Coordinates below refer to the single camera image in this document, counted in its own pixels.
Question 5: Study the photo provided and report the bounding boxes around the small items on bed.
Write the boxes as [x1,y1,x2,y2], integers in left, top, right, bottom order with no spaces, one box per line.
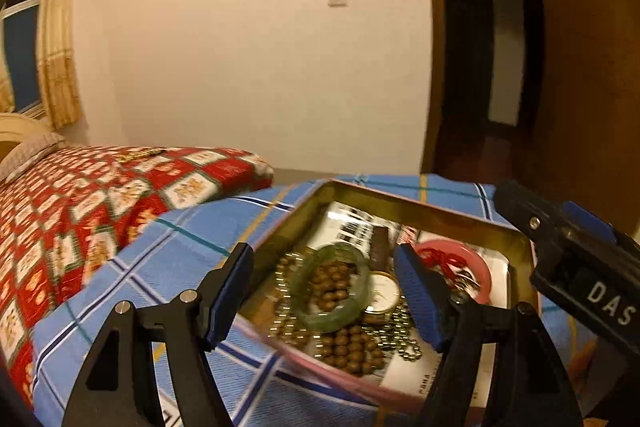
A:
[116,147,165,165]

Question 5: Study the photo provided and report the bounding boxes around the beige curtain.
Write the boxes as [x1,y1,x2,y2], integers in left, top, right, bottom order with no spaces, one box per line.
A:
[36,0,82,129]

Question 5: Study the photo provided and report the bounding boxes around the window with dark glass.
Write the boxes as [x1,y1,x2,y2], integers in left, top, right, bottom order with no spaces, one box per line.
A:
[1,0,44,119]

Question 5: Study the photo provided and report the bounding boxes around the dark wooden door frame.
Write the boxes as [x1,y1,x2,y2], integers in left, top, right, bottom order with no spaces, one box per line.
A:
[422,0,544,183]

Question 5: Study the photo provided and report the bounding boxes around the person's right hand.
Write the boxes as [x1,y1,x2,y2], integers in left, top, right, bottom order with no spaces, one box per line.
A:
[567,338,598,387]

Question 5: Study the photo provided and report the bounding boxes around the pink metal tin box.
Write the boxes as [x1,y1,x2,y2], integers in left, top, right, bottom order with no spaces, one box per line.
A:
[239,176,538,414]

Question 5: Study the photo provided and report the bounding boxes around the red bear patterned bedspread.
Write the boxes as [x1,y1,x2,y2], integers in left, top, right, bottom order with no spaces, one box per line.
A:
[1,145,273,404]

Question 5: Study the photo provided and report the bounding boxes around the cream wooden headboard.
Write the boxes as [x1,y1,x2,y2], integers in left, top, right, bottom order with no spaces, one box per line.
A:
[0,113,51,159]

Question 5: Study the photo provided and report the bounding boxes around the brown wooden bead bracelet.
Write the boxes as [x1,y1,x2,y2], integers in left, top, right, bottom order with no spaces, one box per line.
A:
[307,258,388,377]

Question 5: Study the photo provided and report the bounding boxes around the red knotted cord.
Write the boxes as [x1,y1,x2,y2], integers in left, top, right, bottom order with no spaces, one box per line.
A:
[416,248,474,283]

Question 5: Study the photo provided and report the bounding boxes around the gold watch brown strap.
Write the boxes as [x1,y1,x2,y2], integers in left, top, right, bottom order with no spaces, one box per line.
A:
[361,224,403,325]

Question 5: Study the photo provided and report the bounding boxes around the brown wooden door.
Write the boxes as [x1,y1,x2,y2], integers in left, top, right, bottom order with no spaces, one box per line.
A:
[518,0,639,233]

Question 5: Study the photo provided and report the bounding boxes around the green jade bangle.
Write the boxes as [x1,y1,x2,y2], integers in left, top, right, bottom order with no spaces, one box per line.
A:
[290,242,371,333]

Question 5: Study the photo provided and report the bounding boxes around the silver bead necklace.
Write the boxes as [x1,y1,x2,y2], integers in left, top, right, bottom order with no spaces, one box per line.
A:
[267,250,424,363]

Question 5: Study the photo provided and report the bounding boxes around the blue plaid towel cloth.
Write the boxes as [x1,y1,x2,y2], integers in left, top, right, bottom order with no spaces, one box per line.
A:
[30,172,599,427]

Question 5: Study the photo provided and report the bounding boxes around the striped pillow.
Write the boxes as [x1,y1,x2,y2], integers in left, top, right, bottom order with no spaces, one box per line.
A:
[1,132,66,183]

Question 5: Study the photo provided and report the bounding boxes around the pink bangle bracelet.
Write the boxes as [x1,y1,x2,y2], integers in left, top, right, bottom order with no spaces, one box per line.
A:
[413,238,494,306]

